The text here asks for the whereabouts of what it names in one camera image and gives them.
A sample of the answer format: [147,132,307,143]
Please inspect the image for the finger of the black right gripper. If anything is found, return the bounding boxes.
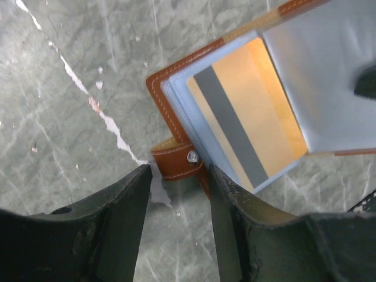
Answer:
[354,65,376,100]

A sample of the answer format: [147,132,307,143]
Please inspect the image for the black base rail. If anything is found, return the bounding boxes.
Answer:
[349,190,376,213]

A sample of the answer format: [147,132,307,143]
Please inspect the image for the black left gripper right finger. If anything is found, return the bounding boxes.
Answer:
[209,165,375,281]

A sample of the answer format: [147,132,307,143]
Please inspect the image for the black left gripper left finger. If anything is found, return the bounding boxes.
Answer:
[1,165,152,281]

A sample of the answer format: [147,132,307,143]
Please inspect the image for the gold striped card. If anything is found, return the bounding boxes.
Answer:
[186,37,308,191]

